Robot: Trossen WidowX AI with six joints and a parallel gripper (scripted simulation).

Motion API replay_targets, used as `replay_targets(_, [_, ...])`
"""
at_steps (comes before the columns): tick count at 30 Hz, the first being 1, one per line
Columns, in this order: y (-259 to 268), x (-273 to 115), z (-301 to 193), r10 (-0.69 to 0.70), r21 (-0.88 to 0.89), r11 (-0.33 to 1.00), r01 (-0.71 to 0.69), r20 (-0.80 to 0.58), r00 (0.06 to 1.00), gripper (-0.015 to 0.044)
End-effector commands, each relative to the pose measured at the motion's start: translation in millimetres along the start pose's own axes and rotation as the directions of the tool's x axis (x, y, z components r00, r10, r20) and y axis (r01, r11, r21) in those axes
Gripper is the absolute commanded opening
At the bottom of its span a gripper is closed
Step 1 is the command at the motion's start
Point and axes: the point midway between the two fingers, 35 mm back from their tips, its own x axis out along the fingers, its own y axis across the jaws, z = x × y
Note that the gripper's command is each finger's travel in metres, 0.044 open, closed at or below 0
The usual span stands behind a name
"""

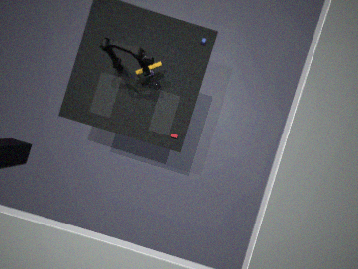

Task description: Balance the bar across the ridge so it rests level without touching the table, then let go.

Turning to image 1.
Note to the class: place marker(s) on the yellow bar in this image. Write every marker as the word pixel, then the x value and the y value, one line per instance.
pixel 154 66

